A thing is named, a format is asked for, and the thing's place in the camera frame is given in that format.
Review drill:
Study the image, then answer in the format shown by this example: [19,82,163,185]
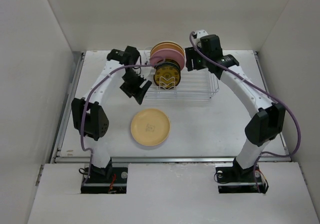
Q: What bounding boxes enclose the pink plastic plate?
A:
[149,49,185,70]

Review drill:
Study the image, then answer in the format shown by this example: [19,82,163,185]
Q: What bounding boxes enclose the beige plastic plate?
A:
[130,108,171,147]

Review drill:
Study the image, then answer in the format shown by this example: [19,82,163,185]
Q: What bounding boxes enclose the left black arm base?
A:
[79,163,129,194]

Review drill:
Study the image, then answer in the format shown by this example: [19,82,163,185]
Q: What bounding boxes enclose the yellow patterned plate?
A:
[153,66,181,90]

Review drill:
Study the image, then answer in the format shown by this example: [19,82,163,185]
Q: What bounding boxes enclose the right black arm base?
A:
[214,166,269,194]

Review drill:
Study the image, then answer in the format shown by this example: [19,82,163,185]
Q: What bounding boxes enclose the white wire dish rack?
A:
[142,50,219,105]

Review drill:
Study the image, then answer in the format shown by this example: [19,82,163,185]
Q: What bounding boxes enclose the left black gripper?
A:
[120,70,151,104]

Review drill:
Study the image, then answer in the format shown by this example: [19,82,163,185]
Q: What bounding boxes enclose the light blue patterned plate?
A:
[157,61,181,72]

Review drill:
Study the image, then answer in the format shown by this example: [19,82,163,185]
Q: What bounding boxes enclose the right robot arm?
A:
[185,30,286,181]

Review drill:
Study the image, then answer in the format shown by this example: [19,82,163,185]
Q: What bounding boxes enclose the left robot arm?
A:
[71,46,151,182]

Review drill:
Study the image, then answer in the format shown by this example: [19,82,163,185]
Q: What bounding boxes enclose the orange plastic plate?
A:
[150,44,185,56]

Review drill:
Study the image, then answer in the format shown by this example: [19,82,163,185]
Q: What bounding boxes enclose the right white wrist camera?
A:
[191,30,208,45]

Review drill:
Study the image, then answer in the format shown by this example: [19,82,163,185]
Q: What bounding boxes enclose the tan rear plate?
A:
[154,41,182,48]

